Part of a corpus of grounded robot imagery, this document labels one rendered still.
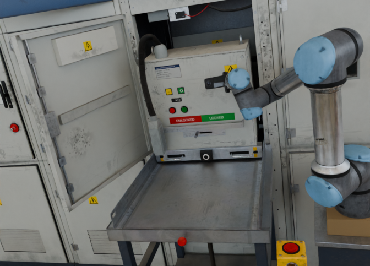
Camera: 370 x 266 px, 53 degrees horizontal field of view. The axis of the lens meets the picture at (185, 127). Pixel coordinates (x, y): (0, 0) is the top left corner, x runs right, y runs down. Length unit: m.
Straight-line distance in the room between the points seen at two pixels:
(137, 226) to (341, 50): 0.94
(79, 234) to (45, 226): 0.24
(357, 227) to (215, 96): 0.80
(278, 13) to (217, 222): 0.95
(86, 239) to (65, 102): 1.17
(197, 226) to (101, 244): 1.22
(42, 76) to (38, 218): 1.29
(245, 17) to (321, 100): 1.53
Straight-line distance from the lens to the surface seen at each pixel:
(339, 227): 1.44
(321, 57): 1.05
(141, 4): 1.88
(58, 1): 1.91
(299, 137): 1.90
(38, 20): 2.14
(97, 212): 2.40
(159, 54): 1.76
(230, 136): 1.80
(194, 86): 1.73
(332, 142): 1.18
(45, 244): 2.76
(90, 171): 1.77
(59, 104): 1.63
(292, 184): 2.02
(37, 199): 2.57
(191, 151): 1.86
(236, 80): 1.34
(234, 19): 2.58
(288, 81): 1.36
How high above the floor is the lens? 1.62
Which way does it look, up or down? 19 degrees down
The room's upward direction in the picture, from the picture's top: 10 degrees counter-clockwise
